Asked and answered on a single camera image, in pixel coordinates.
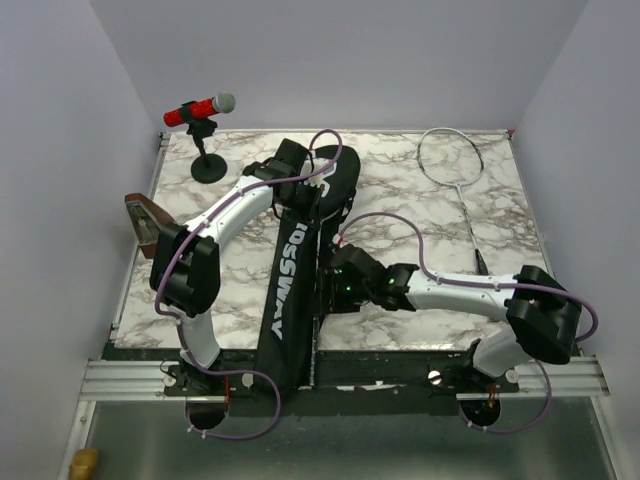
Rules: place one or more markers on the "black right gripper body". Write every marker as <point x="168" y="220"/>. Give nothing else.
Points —
<point x="345" y="295"/>

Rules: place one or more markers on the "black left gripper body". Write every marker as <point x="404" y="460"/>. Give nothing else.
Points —
<point x="302" y="202"/>

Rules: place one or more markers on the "black racket bag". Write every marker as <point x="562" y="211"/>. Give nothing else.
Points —
<point x="302" y="250"/>

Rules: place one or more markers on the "white badminton racket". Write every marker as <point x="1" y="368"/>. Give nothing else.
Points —
<point x="316" y="325"/>

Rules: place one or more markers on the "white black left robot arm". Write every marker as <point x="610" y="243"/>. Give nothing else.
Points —
<point x="186" y="273"/>

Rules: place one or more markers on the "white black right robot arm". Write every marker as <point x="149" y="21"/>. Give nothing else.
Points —
<point x="539" y="316"/>

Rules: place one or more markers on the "silver badminton racket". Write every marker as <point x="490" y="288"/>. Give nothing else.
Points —
<point x="451" y="159"/>

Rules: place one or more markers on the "red microphone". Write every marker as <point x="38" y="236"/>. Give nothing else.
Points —
<point x="222" y="103"/>

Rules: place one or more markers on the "brown wooden metronome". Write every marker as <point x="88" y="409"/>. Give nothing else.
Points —
<point x="146" y="218"/>

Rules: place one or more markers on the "brass floor fitting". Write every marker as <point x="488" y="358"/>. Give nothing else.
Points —
<point x="83" y="464"/>

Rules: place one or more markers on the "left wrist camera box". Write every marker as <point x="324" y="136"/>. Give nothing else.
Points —
<point x="315" y="181"/>

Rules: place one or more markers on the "black table edge rail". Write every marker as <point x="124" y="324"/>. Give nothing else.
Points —
<point x="348" y="383"/>

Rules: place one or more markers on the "aluminium frame rail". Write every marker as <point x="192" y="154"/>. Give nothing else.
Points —
<point x="133" y="381"/>

